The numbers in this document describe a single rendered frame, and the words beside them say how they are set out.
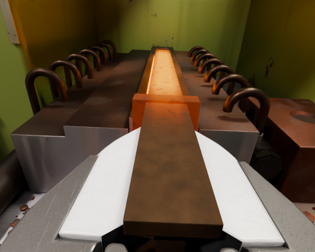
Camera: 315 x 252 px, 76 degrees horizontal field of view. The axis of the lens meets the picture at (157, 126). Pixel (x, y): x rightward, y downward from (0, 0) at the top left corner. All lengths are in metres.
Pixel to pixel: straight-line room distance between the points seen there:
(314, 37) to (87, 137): 0.36
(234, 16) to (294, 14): 0.21
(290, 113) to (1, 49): 0.37
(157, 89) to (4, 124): 0.28
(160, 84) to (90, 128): 0.07
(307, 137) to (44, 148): 0.23
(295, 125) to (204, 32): 0.44
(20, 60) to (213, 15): 0.47
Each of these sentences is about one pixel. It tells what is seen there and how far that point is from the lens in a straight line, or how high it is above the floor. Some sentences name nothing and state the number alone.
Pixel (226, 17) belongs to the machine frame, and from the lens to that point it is 0.64.
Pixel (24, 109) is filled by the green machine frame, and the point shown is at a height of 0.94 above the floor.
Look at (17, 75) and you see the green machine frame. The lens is 0.35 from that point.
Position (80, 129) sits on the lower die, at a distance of 0.17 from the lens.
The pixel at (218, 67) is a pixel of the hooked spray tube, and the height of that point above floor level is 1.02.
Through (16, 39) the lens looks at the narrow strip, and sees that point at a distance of 0.33.
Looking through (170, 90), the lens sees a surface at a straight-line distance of 0.18.
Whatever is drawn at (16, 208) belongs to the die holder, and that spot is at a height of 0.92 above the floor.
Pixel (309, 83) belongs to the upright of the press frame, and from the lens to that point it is 0.39.
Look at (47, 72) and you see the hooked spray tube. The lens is 0.23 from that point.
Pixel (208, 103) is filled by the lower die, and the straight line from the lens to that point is 0.21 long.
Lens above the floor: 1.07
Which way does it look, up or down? 28 degrees down
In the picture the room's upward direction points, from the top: 3 degrees clockwise
